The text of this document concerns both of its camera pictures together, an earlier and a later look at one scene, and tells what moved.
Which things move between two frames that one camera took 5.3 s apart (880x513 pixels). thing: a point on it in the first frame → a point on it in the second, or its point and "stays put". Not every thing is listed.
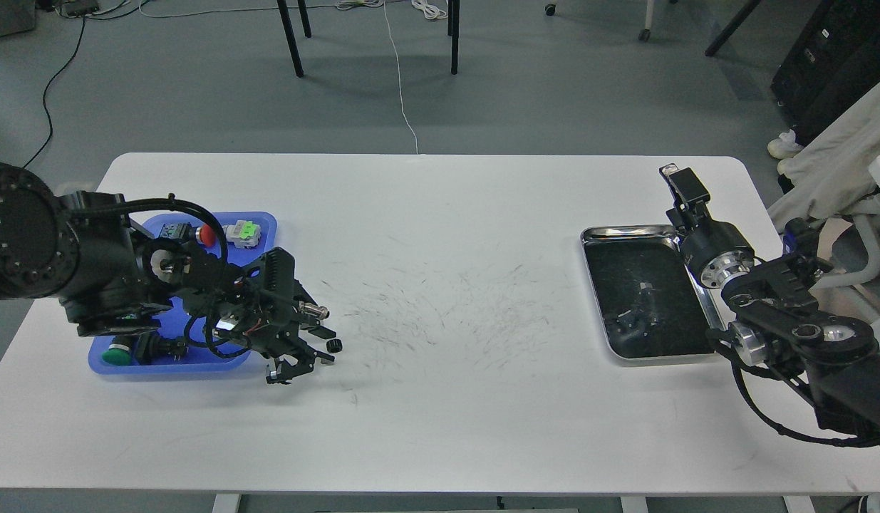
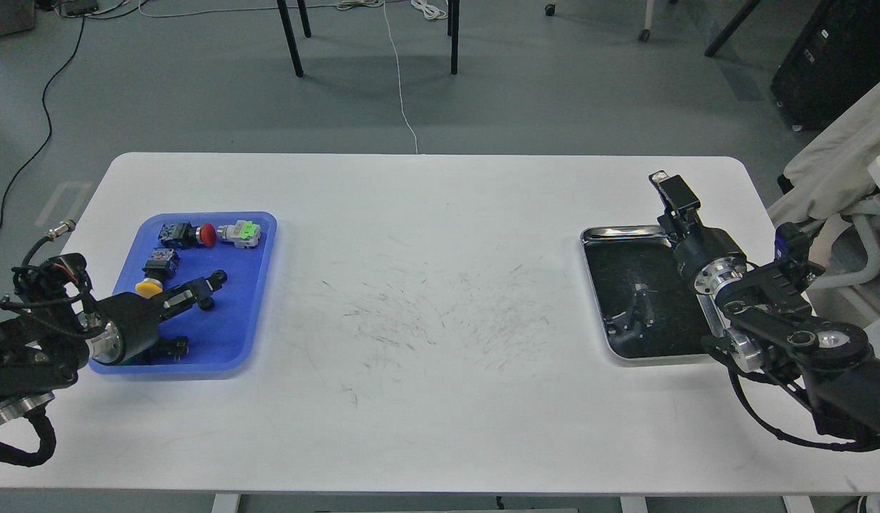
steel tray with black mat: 650,306 stays put
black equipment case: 846,50 stays put
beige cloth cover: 831,174 stays put
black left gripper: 271,320 → 131,320
